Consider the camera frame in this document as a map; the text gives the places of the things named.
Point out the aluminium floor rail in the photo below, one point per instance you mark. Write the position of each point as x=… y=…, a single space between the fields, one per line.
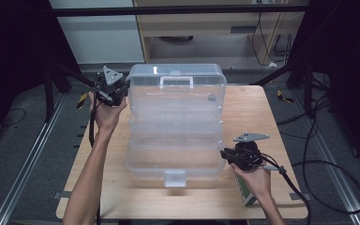
x=340 y=178
x=28 y=162

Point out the person's left hand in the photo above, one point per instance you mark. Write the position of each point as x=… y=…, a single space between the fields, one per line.
x=106 y=117

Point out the clear plastic storage box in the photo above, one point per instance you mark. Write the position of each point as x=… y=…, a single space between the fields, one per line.
x=175 y=137

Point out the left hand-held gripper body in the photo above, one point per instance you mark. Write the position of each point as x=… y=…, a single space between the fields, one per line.
x=111 y=90

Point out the wooden desk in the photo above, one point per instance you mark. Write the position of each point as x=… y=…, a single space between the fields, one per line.
x=200 y=28

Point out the person's right hand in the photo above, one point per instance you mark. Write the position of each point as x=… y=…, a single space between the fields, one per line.
x=258 y=181

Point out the black metal stand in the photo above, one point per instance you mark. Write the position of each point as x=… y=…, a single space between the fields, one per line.
x=72 y=75
x=307 y=90

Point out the black floor tape marks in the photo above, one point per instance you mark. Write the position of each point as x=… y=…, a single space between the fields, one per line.
x=80 y=136

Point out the grey tape piece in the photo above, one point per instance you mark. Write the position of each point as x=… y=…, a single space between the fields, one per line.
x=300 y=196
x=62 y=195

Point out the black frame bar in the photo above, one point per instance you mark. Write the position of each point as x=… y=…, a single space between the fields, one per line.
x=168 y=10

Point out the white cabinet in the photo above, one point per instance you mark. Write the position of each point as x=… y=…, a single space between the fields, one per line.
x=100 y=40

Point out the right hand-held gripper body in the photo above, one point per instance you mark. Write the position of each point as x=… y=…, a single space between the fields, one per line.
x=247 y=154

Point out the green white carton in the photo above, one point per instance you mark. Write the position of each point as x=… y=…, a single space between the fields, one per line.
x=245 y=193

